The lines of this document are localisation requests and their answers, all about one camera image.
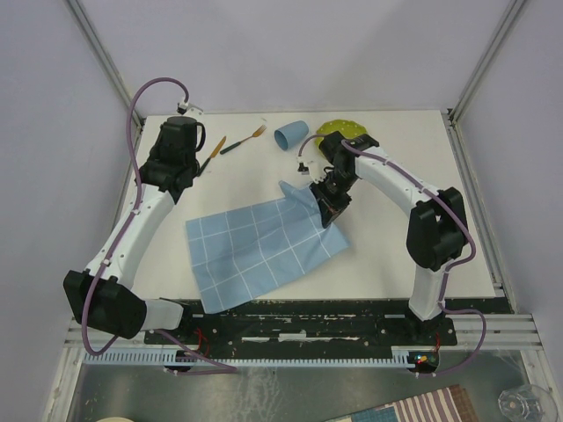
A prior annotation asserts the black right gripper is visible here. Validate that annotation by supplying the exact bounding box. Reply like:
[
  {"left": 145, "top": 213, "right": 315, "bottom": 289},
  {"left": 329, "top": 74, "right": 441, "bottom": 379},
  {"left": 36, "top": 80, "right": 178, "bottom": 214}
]
[{"left": 309, "top": 169, "right": 359, "bottom": 227}]

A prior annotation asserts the blue cup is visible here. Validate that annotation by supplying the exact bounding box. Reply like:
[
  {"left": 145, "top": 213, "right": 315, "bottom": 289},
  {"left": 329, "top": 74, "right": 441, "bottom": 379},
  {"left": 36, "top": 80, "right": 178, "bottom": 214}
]
[{"left": 274, "top": 120, "right": 310, "bottom": 151}]

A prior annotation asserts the blue checked cloth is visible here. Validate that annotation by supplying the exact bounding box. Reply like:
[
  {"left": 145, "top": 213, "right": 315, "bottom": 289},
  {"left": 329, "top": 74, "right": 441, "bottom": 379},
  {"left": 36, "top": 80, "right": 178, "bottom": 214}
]
[{"left": 186, "top": 181, "right": 349, "bottom": 314}]

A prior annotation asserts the orange knife green handle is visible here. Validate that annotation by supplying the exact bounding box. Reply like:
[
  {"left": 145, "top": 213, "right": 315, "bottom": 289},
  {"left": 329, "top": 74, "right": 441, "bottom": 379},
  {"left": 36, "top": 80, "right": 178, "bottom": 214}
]
[{"left": 197, "top": 136, "right": 227, "bottom": 177}]

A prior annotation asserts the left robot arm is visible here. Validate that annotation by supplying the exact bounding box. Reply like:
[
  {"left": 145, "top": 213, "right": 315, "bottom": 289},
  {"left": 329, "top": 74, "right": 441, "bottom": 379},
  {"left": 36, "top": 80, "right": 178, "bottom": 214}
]
[{"left": 63, "top": 116, "right": 206, "bottom": 343}]

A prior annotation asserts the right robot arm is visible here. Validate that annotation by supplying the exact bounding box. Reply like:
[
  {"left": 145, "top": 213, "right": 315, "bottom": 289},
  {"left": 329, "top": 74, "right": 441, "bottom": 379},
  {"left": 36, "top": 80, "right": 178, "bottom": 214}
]
[{"left": 297, "top": 131, "right": 474, "bottom": 344}]

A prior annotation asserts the green dotted plate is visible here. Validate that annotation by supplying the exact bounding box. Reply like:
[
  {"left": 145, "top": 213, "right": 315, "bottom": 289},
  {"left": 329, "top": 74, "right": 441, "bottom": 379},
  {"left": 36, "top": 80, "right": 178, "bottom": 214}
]
[{"left": 316, "top": 119, "right": 368, "bottom": 139}]

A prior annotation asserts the striped folded cloth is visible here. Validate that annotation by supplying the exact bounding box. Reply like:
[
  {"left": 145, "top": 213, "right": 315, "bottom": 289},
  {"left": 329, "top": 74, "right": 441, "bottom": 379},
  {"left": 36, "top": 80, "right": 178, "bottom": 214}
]
[{"left": 333, "top": 384, "right": 479, "bottom": 422}]

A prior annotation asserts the clear glass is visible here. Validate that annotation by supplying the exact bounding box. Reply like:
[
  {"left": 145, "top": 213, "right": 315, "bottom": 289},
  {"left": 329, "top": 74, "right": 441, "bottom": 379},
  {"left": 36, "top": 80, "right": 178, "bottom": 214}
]
[{"left": 498, "top": 384, "right": 559, "bottom": 422}]

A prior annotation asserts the cream round object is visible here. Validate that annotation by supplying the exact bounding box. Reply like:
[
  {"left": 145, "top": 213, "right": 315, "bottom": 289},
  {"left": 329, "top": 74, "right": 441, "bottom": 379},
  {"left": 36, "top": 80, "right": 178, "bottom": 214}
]
[{"left": 97, "top": 417, "right": 133, "bottom": 422}]

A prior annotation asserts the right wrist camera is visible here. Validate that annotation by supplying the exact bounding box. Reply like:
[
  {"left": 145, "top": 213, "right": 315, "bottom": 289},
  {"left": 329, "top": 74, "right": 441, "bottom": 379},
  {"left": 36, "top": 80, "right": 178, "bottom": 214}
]
[{"left": 297, "top": 156, "right": 326, "bottom": 183}]

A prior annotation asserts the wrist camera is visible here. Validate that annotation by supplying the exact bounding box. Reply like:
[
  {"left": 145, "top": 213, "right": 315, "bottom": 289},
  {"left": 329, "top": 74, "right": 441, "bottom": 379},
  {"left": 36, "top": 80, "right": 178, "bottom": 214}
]
[
  {"left": 297, "top": 156, "right": 326, "bottom": 183},
  {"left": 177, "top": 101, "right": 204, "bottom": 115}
]

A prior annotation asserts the orange fork green handle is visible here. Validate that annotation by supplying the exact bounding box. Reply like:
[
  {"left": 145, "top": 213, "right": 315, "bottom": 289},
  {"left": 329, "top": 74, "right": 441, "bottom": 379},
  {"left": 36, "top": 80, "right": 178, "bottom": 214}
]
[{"left": 220, "top": 125, "right": 267, "bottom": 155}]

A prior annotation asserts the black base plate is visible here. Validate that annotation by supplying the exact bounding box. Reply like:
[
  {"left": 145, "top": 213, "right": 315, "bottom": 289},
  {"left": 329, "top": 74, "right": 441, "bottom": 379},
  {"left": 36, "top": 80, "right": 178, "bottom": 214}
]
[{"left": 167, "top": 300, "right": 457, "bottom": 358}]

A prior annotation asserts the aluminium frame rail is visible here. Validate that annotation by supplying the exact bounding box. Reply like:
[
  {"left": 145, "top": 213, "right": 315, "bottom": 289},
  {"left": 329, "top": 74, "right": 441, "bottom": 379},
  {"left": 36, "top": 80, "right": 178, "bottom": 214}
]
[{"left": 448, "top": 0, "right": 530, "bottom": 127}]

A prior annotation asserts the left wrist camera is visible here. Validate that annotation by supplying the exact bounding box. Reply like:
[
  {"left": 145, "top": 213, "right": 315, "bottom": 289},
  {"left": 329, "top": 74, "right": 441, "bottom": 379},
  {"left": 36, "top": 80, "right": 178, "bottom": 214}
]
[{"left": 177, "top": 101, "right": 204, "bottom": 115}]

